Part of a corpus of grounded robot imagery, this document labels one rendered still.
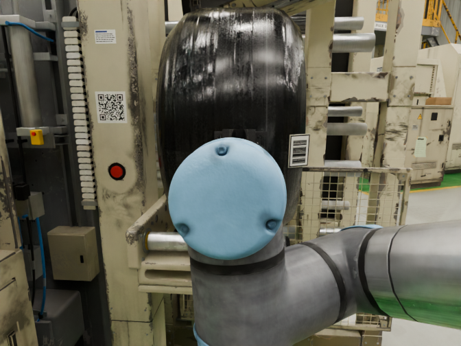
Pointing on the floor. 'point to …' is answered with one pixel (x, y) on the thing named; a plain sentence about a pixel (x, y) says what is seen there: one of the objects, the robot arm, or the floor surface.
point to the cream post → (123, 158)
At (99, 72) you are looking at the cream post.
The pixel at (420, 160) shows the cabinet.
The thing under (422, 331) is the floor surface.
